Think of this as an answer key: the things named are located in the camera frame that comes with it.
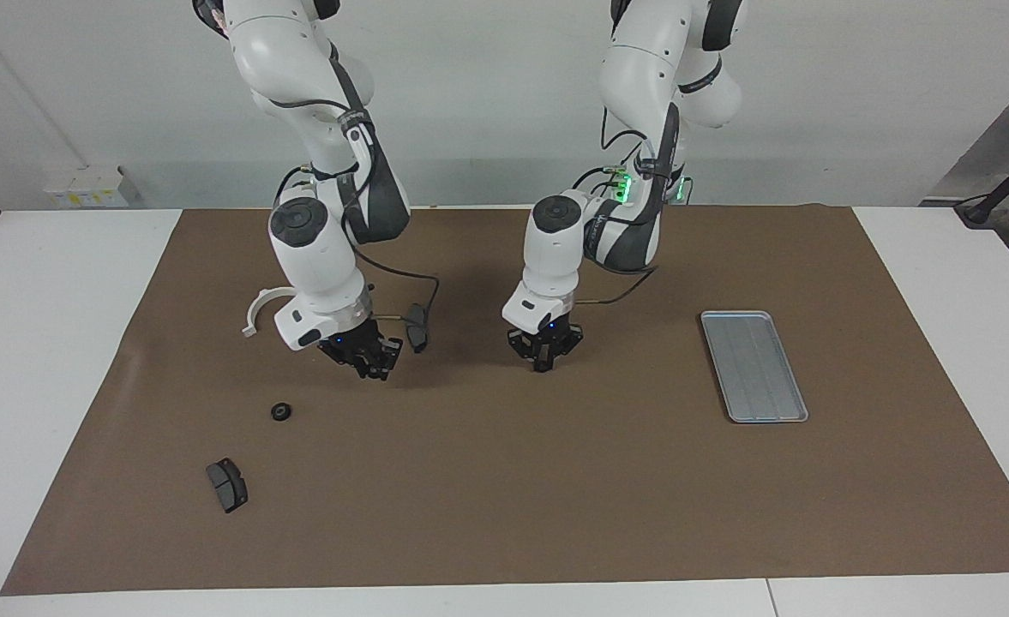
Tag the short grey brake pad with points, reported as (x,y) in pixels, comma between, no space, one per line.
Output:
(228,488)

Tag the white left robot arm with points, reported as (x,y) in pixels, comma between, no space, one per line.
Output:
(555,257)

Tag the silver metal tray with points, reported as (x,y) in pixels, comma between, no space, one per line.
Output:
(753,368)

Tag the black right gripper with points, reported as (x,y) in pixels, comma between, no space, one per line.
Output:
(350,343)

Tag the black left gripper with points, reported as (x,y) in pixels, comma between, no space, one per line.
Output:
(545,327)

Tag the green lit connector module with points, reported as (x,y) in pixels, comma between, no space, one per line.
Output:
(622,184)

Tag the brown table mat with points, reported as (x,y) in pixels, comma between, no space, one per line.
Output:
(513,480)

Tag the white power socket box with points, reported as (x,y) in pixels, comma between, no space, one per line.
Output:
(84,184)

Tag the long grey brake pad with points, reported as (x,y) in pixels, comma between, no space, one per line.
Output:
(418,334)

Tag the white curved plastic bracket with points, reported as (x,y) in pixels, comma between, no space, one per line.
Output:
(254,310)

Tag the black stand pole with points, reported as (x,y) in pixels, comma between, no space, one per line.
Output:
(984,210)

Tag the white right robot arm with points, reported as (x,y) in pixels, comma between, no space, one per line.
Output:
(315,257)

